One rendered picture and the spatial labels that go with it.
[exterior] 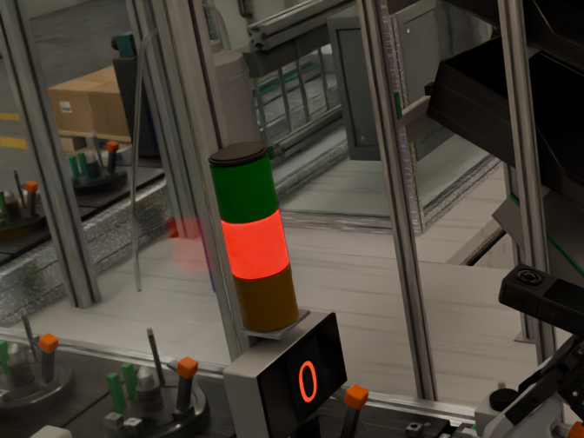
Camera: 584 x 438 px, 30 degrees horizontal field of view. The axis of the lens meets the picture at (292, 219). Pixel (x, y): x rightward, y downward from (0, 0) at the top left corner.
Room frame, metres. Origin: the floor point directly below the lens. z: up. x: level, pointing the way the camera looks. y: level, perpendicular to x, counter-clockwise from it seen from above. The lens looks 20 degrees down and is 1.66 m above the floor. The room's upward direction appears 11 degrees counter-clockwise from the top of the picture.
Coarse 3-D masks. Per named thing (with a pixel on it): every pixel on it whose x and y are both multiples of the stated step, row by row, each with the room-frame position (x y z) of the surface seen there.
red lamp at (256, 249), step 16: (224, 224) 0.85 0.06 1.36; (240, 224) 0.84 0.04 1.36; (256, 224) 0.84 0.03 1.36; (272, 224) 0.85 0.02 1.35; (240, 240) 0.84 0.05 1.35; (256, 240) 0.84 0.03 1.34; (272, 240) 0.84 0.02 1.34; (240, 256) 0.84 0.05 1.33; (256, 256) 0.84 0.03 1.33; (272, 256) 0.84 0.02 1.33; (288, 256) 0.86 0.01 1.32; (240, 272) 0.85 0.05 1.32; (256, 272) 0.84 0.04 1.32; (272, 272) 0.84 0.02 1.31
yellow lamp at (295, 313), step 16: (288, 272) 0.85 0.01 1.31; (240, 288) 0.85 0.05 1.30; (256, 288) 0.84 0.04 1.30; (272, 288) 0.84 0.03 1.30; (288, 288) 0.85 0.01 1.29; (240, 304) 0.86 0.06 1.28; (256, 304) 0.84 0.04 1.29; (272, 304) 0.84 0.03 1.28; (288, 304) 0.85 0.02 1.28; (256, 320) 0.84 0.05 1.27; (272, 320) 0.84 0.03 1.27; (288, 320) 0.84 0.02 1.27
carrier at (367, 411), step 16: (336, 400) 1.22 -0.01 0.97; (320, 416) 1.15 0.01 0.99; (336, 416) 1.14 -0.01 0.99; (368, 416) 1.16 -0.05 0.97; (384, 416) 1.15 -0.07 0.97; (400, 416) 1.15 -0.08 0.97; (416, 416) 1.14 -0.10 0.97; (432, 416) 1.14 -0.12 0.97; (304, 432) 1.09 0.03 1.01; (320, 432) 1.09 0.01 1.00; (336, 432) 1.11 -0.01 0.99; (368, 432) 1.10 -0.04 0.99; (384, 432) 1.12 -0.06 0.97; (400, 432) 1.11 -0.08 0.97; (432, 432) 1.10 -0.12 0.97; (448, 432) 1.12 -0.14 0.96
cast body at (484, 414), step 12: (492, 396) 0.95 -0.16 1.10; (504, 396) 0.94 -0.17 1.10; (516, 396) 0.94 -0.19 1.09; (480, 408) 0.94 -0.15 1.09; (492, 408) 0.94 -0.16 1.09; (504, 408) 0.93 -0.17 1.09; (480, 420) 0.94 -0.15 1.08; (492, 420) 0.93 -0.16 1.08; (468, 432) 0.97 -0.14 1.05; (480, 432) 0.94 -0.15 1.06
